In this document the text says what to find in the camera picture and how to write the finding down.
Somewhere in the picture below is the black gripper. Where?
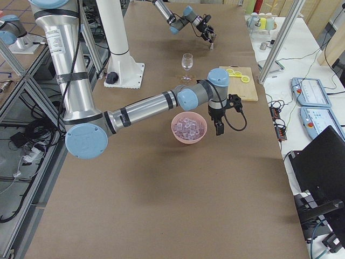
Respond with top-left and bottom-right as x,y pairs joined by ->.
198,22 -> 216,43
208,106 -> 224,135

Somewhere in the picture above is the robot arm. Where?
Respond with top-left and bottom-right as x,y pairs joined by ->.
29,1 -> 233,159
151,1 -> 216,46

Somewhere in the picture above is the pink bowl of ice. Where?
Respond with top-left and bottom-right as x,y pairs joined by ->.
171,112 -> 208,145

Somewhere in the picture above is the clear wine glass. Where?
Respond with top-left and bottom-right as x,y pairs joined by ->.
181,53 -> 194,83

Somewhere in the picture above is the yellow plastic knife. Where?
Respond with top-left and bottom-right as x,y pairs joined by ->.
229,73 -> 243,78

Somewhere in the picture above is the bamboo cutting board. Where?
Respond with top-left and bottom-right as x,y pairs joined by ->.
220,66 -> 258,101

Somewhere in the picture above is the yellow cup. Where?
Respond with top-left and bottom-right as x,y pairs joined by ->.
255,17 -> 267,30

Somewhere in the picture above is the green cup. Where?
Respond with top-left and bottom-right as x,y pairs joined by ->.
265,17 -> 275,31

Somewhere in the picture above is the kitchen scale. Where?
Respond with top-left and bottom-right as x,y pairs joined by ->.
257,59 -> 285,73

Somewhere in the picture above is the teach pendant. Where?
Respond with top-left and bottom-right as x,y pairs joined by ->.
299,106 -> 344,140
291,77 -> 332,108

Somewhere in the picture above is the black monitor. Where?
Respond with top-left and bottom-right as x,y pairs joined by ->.
289,126 -> 344,235

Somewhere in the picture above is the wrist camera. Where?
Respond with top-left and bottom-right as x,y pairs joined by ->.
203,15 -> 211,23
226,94 -> 243,113

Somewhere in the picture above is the aluminium frame post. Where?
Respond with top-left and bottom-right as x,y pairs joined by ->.
258,0 -> 305,85

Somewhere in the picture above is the white camera pillar stand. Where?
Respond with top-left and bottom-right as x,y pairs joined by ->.
96,0 -> 145,89

